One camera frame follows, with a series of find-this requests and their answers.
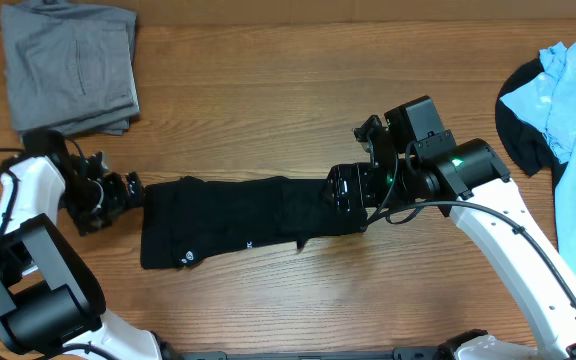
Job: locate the black polo shirt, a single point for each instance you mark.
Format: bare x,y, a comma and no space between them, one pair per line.
189,220

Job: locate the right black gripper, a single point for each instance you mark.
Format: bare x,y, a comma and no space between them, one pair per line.
342,178

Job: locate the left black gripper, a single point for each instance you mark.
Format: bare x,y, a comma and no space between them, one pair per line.
119,201

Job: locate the folded grey trousers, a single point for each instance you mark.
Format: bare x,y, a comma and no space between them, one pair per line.
69,67

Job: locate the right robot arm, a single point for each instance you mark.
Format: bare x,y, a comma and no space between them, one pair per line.
415,163

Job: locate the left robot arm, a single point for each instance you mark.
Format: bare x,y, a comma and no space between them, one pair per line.
50,301

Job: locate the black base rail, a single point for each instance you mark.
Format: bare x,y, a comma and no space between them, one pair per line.
399,353

